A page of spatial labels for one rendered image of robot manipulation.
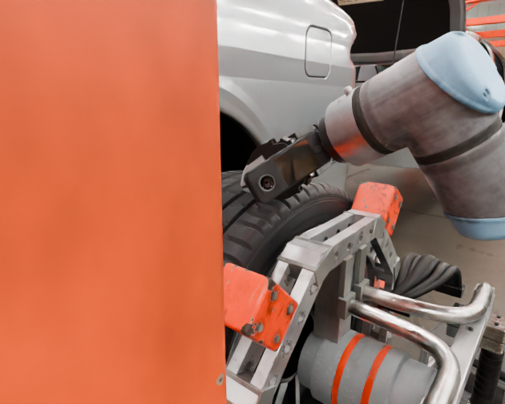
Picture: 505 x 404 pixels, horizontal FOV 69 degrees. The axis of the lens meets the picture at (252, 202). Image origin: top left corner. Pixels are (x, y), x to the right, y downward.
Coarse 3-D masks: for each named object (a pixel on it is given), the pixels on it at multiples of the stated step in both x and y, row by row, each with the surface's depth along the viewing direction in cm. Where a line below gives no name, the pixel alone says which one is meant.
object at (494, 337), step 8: (456, 304) 70; (488, 320) 65; (496, 320) 65; (504, 320) 65; (448, 328) 68; (456, 328) 67; (488, 328) 64; (496, 328) 63; (504, 328) 63; (488, 336) 64; (496, 336) 63; (504, 336) 62; (480, 344) 65; (488, 344) 64; (496, 344) 63; (504, 344) 62; (496, 352) 64
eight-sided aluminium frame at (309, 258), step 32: (352, 224) 68; (384, 224) 69; (288, 256) 54; (320, 256) 51; (384, 256) 74; (288, 288) 54; (384, 288) 84; (256, 352) 51; (288, 352) 49; (256, 384) 46
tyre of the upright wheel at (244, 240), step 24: (240, 192) 64; (312, 192) 64; (336, 192) 71; (240, 216) 58; (264, 216) 56; (288, 216) 58; (312, 216) 65; (336, 216) 73; (240, 240) 53; (264, 240) 54; (288, 240) 60; (240, 264) 52; (264, 264) 56
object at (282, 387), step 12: (312, 228) 66; (276, 264) 58; (312, 312) 77; (312, 324) 79; (300, 336) 81; (228, 348) 53; (300, 348) 80; (228, 360) 53; (288, 372) 76; (288, 384) 78; (300, 384) 91; (276, 396) 71; (288, 396) 79; (300, 396) 89; (312, 396) 88
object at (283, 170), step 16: (304, 144) 47; (320, 144) 48; (272, 160) 46; (288, 160) 47; (304, 160) 47; (320, 160) 48; (256, 176) 46; (272, 176) 46; (288, 176) 47; (304, 176) 47; (256, 192) 46; (272, 192) 46
